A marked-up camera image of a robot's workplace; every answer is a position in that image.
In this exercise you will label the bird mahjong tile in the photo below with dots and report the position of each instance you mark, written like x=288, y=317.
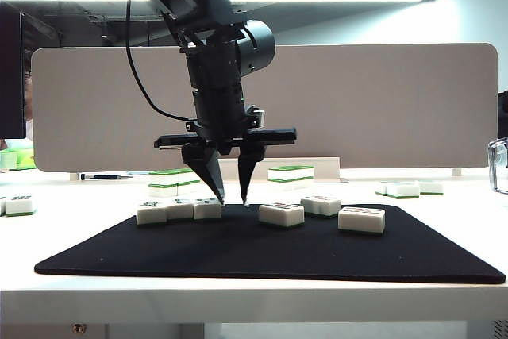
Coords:
x=151, y=215

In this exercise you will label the beige desk divider panel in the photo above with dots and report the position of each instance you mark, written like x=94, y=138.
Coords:
x=377, y=109

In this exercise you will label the black monitor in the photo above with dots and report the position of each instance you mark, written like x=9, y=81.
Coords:
x=10, y=77

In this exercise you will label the bamboo mahjong tile red mark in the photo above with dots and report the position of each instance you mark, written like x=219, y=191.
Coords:
x=432, y=188

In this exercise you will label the black device behind divider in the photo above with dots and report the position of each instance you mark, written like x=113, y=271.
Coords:
x=503, y=114

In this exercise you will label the grey perforated panel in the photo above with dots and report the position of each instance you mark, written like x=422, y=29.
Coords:
x=500, y=329

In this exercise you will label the green white box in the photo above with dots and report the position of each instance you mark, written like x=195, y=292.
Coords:
x=25, y=159
x=8, y=160

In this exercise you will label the black mouse mat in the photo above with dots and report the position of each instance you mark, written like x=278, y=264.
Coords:
x=238, y=251

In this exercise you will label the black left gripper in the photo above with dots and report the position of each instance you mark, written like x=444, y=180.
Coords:
x=222, y=141

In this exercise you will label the white divider foot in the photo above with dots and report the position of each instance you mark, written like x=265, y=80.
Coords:
x=74, y=176
x=457, y=172

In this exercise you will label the person behind divider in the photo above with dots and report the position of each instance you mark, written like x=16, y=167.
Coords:
x=28, y=89

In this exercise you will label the clear faceted plastic mug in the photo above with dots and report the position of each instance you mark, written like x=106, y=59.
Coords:
x=500, y=168

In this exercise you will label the metal table bolt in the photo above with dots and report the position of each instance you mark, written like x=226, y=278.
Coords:
x=79, y=328

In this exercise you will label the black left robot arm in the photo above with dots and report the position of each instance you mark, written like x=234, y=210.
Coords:
x=218, y=77

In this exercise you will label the black blue screwdriver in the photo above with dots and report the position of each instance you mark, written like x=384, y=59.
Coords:
x=99, y=176

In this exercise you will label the white bamboo mahjong tile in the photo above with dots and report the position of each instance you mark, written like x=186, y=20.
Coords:
x=320, y=206
x=402, y=191
x=281, y=216
x=361, y=223
x=20, y=207
x=382, y=189

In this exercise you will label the round ceiling spotlight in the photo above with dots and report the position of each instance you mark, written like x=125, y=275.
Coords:
x=104, y=36

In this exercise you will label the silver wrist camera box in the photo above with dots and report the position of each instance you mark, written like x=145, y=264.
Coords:
x=261, y=116

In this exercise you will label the three-bamboo mahjong tile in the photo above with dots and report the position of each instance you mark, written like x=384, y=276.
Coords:
x=207, y=211

